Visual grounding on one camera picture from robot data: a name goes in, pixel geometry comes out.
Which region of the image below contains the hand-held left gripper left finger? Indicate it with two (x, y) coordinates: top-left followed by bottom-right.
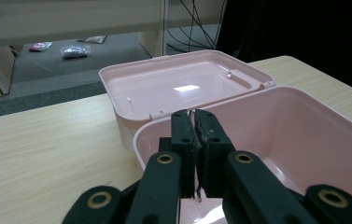
(126, 109), (201, 224)

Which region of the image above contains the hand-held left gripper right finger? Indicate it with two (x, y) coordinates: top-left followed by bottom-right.
(195, 109), (317, 224)

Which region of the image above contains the pink storage box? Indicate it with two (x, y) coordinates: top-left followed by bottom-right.
(98, 49), (352, 224)

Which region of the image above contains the clear plastic bag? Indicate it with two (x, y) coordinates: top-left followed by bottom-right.
(60, 44), (92, 60)

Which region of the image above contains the silver packet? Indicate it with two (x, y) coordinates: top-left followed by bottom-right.
(78, 35), (107, 45)

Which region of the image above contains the black curtain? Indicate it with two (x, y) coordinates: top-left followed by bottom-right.
(217, 0), (352, 97)

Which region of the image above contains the pink packet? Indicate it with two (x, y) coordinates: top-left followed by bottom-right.
(28, 41), (53, 53)

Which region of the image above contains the bundle of black cables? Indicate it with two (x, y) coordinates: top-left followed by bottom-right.
(165, 0), (228, 54)

